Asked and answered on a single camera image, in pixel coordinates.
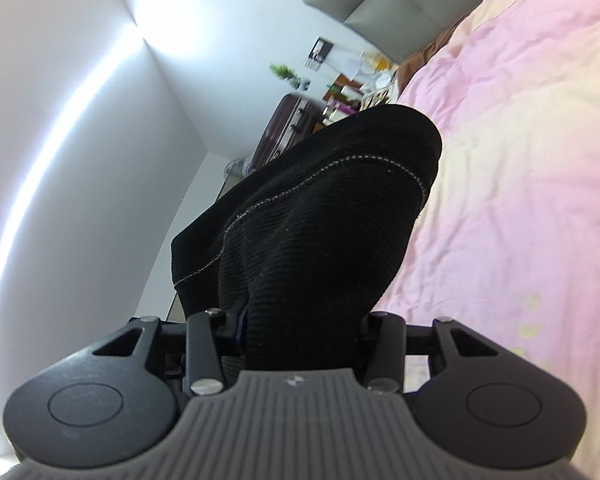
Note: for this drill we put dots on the ceiling light strip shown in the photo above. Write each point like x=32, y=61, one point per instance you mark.
x=32, y=177

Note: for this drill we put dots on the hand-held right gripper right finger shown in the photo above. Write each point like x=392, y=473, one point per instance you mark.
x=387, y=345

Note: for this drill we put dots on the brown pillow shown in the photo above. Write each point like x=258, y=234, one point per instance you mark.
x=420, y=57

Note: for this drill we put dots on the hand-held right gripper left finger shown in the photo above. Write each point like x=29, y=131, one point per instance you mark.
x=205, y=345

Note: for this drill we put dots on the pink and cream blanket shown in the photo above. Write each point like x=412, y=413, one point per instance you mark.
x=505, y=160

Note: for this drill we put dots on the grey padded headboard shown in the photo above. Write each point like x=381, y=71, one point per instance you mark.
x=405, y=5

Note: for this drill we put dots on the maroon suitcase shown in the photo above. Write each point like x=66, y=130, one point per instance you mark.
x=285, y=125

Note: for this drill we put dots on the green potted plant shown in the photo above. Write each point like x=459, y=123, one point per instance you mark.
x=285, y=72

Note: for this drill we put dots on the cluttered wooden desk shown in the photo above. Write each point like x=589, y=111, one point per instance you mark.
x=365, y=85

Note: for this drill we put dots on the black pants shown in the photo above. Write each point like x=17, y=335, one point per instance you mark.
x=330, y=210

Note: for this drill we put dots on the wall poster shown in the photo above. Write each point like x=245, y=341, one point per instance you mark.
x=319, y=54

